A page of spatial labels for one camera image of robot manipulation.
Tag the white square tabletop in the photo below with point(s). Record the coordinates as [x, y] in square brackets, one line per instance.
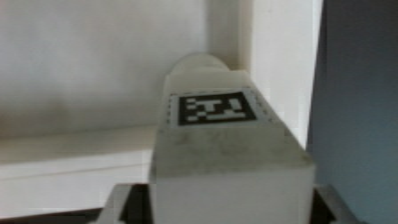
[88, 52]

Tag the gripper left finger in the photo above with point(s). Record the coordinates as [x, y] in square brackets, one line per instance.
[127, 208]

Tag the white table leg with tag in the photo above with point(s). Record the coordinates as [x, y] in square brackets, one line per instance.
[231, 171]

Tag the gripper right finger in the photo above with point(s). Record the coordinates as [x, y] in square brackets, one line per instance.
[331, 211]

